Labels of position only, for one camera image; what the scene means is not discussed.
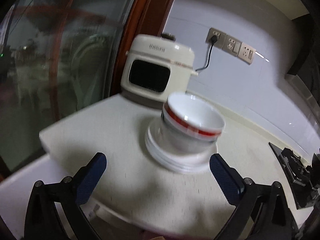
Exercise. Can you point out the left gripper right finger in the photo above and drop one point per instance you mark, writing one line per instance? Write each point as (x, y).
(264, 205)

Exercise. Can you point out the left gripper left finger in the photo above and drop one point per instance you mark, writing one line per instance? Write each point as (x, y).
(42, 219)

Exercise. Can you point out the large floral plate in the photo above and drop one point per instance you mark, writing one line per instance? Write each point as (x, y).
(172, 158)

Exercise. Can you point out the red banded white bowl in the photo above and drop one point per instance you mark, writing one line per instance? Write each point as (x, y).
(193, 116)

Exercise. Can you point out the large white floral bowl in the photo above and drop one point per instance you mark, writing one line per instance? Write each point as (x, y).
(185, 143)

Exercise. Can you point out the cream rice cooker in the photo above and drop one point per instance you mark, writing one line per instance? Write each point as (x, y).
(156, 67)

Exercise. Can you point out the wall socket panel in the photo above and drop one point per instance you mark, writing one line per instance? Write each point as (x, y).
(231, 45)

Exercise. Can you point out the glass window with wooden frame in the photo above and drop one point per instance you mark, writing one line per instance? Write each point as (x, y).
(60, 56)

